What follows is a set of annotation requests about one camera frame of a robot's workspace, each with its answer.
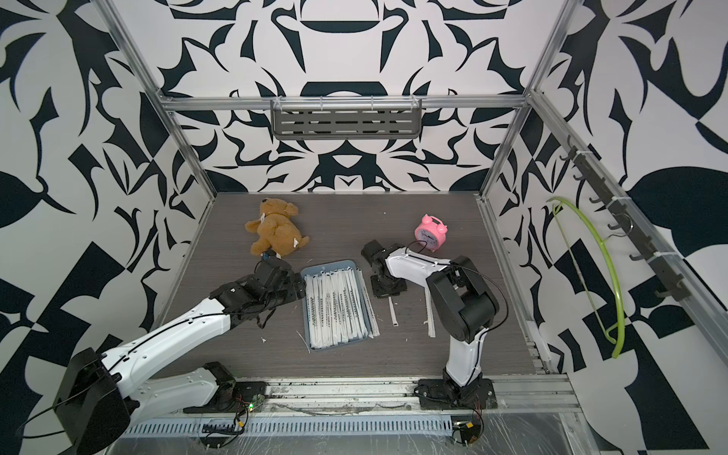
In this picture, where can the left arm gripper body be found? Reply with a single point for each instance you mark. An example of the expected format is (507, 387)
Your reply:
(296, 290)

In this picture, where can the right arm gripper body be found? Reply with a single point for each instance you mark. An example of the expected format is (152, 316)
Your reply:
(386, 287)

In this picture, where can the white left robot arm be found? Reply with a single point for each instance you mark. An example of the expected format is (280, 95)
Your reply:
(103, 394)

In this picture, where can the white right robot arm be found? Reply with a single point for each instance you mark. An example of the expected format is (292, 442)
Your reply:
(466, 307)

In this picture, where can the blue storage box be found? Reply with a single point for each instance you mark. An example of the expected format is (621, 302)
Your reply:
(348, 307)

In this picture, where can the brown teddy bear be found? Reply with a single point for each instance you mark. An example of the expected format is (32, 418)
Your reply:
(275, 229)

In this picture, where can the pink alarm clock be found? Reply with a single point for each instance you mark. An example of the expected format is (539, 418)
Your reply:
(431, 233)

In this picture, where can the green plastic hanger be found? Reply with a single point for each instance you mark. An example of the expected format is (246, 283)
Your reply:
(616, 332)

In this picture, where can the white cable duct strip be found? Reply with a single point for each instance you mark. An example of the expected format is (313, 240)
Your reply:
(415, 424)

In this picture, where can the grey metal wall shelf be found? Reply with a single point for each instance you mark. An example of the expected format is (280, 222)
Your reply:
(346, 118)

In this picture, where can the grey wall hook rack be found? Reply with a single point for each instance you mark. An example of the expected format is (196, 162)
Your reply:
(629, 222)

